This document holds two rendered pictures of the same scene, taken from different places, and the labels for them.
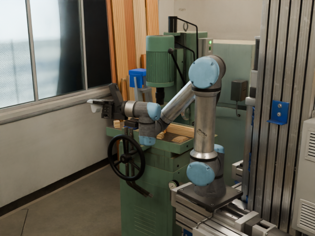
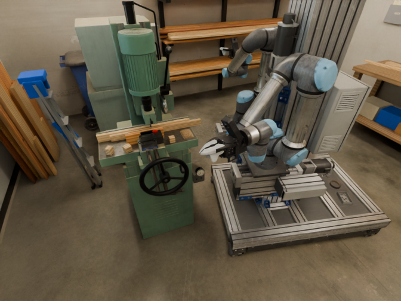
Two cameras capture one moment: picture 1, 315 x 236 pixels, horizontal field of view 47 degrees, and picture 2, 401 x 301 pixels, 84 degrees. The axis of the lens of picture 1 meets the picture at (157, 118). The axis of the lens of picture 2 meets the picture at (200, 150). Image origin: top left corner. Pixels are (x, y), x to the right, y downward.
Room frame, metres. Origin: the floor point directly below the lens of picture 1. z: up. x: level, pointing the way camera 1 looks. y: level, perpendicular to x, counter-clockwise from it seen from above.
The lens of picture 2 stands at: (1.34, 0.84, 1.72)
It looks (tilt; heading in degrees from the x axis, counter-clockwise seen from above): 38 degrees down; 303
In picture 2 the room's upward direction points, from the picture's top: straight up
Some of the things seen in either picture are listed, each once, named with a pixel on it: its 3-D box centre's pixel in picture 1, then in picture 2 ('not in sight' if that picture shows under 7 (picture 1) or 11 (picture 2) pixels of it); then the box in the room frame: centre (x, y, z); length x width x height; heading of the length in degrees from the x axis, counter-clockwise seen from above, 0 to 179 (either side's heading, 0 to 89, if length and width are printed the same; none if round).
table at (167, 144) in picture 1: (146, 137); (150, 147); (2.21, 0.07, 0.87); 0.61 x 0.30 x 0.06; 53
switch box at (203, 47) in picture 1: (205, 50); (153, 38); (2.45, -0.32, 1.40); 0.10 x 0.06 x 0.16; 143
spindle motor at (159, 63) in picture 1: (160, 61); (140, 63); (2.28, -0.02, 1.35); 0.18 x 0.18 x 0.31
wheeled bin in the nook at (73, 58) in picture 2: not in sight; (97, 89); (4.12, -0.85, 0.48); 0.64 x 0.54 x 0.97; 59
